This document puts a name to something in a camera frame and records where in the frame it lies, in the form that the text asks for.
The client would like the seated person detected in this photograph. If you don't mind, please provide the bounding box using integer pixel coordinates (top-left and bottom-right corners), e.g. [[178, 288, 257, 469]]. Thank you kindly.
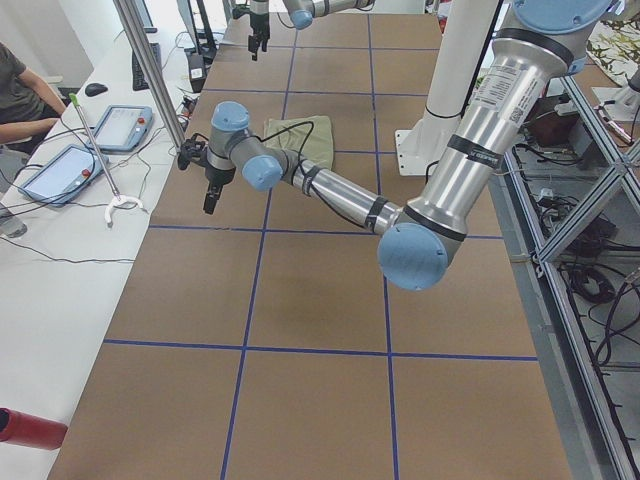
[[1, 44, 66, 154]]

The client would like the white grabber stick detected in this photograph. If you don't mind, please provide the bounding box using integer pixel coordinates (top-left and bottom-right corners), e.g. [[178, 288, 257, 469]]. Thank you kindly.
[[69, 93, 147, 228]]

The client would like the upper teach pendant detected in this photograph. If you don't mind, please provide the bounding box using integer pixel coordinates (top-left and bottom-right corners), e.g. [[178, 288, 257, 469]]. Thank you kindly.
[[92, 105, 153, 154]]

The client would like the black computer mouse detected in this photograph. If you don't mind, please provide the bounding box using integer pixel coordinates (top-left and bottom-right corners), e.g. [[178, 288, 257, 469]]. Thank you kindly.
[[84, 82, 108, 97]]

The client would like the aluminium frame post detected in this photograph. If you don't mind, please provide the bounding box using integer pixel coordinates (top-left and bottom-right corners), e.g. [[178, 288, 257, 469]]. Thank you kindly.
[[113, 0, 185, 154]]

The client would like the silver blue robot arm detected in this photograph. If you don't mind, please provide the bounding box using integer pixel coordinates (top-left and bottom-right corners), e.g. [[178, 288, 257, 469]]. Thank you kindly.
[[178, 1, 626, 290], [230, 0, 375, 61]]

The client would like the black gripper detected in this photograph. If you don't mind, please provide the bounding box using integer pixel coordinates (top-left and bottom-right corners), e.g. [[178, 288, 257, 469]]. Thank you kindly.
[[232, 3, 270, 61], [177, 139, 236, 214]]

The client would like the olive green long-sleeve shirt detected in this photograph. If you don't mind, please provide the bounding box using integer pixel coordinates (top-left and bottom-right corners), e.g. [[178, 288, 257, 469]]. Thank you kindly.
[[264, 115, 334, 170]]

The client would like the red bottle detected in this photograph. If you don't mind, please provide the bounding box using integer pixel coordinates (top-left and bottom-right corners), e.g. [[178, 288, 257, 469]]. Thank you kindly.
[[1, 408, 68, 450]]

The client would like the black keyboard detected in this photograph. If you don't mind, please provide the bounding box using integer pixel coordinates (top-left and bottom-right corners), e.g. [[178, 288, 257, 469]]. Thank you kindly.
[[131, 42, 163, 92]]

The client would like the teach pendant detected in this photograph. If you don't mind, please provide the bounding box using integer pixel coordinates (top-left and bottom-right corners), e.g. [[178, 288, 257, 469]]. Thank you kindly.
[[18, 145, 103, 207], [92, 105, 153, 154]]

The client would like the lower teach pendant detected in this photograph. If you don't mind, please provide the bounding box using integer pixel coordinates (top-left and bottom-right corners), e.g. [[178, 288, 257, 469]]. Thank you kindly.
[[18, 145, 103, 207]]

